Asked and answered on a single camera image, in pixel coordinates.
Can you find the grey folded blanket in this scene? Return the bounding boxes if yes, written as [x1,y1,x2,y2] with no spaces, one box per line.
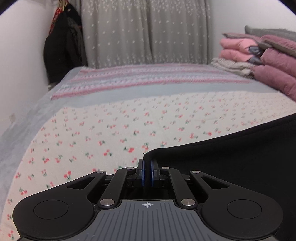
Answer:
[245,25,296,42]

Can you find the pink folded jacket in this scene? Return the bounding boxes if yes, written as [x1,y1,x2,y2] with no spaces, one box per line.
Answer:
[219,38,263,62]

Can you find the beige folded knit cloth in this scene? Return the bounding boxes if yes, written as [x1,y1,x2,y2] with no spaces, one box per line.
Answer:
[210,58,255,78]

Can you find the cherry print bed sheet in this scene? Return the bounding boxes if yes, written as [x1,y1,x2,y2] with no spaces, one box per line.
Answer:
[1,91,295,240]

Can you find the pink striped blanket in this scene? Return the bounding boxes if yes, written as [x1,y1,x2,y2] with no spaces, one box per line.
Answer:
[51,63,250,100]

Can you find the mauve folded quilted jacket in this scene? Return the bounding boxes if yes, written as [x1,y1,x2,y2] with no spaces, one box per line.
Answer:
[252,35,295,100]

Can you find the grey patterned curtain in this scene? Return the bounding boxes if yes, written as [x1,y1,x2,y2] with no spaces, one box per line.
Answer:
[80,0,212,68]

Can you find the black pants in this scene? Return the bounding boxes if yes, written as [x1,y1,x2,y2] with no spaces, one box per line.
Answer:
[144,114,295,240]

